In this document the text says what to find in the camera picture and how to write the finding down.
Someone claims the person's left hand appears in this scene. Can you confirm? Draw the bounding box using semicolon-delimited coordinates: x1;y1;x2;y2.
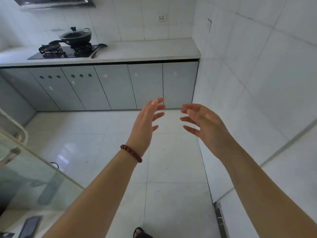
126;97;166;157

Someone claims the person's right hand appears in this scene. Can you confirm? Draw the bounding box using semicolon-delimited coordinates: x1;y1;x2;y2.
180;103;239;160

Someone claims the person's left forearm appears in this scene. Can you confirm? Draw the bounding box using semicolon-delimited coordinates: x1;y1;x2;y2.
42;148;143;238

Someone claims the person's right forearm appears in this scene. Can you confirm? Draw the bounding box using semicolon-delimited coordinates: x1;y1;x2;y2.
218;143;317;238

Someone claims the person's left black sandal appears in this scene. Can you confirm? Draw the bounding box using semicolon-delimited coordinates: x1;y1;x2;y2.
133;226;154;238

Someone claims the black cooking spatula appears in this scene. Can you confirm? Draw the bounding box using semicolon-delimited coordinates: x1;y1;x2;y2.
91;43;108;59

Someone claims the black burner grate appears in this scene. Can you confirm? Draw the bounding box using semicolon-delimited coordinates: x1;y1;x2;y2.
72;43;94;57
38;44;66;58

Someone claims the black glass gas stove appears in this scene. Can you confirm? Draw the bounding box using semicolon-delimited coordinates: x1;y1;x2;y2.
27;43;98;60

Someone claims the black wok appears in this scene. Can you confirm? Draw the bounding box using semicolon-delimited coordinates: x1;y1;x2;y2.
49;28;92;47

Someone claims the glass wok lid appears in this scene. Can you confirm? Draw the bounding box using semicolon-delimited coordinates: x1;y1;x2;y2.
59;26;91;39

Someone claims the dark flat phone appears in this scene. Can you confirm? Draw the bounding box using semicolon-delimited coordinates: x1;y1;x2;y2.
18;215;43;238

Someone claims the steel range hood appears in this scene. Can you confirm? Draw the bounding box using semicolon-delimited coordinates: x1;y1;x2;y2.
11;0;96;11

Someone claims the red bead bracelet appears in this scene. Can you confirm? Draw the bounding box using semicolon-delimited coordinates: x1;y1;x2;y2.
120;144;143;163

